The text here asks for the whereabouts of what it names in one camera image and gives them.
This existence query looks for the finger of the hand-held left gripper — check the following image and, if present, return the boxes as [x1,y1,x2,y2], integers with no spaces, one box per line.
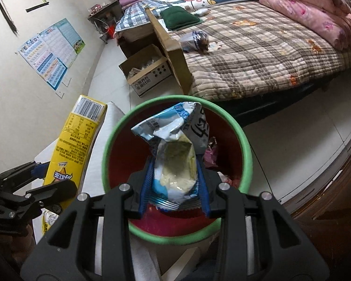
[25,179,78,210]
[0,160,49,188]

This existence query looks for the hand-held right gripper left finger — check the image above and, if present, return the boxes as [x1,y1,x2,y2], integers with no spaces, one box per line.
[20,156,153,281]

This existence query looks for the cardboard box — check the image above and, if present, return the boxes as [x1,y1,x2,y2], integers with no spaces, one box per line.
[119,44,174,98]

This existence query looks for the green cloth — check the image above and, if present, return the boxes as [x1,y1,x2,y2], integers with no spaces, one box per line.
[160,5,202,31]

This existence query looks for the dark metal desk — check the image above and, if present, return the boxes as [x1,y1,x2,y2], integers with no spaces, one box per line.
[87,0,123,45]

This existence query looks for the yellow snack box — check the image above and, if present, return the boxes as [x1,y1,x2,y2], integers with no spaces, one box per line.
[42,94,108,211]

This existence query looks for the black bar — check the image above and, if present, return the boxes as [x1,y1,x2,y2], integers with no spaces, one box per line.
[25,1,50,13]

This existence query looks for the white blue wall poster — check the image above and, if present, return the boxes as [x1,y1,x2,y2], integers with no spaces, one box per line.
[18,33,68,91]

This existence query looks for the clear plastic bag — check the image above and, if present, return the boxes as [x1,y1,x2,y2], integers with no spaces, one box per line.
[180,30,212,54]

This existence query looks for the dark brown wooden cabinet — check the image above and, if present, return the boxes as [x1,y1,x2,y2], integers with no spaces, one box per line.
[281,140,351,281]

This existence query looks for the teal wall poster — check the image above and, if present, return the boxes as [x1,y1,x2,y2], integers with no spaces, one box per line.
[40,18,86,63]

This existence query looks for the yellow plastic wrapper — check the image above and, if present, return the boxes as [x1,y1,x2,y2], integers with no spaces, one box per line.
[42,209,60,236]

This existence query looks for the blue white snack wrapper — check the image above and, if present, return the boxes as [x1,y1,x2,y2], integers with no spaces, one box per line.
[131,101,212,213]

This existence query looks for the cardboard sheet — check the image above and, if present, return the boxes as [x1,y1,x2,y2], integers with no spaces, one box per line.
[146,6,194,96]

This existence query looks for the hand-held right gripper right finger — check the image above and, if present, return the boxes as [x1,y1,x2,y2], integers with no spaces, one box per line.
[197,155,331,281]

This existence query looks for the dark wooden bed frame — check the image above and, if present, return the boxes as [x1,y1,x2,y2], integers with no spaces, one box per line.
[222,61,351,120]

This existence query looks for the blue patterned bed sheet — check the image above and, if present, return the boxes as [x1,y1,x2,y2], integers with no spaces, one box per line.
[115,0,164,33]

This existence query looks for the green rimmed red bin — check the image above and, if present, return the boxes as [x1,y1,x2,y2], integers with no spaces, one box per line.
[102,94,253,245]

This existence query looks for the pink foil wrapper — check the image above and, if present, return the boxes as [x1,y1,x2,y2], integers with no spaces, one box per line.
[203,136,220,169]

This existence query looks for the plaid quilted bed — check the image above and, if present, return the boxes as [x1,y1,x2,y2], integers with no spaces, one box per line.
[164,0,351,103]

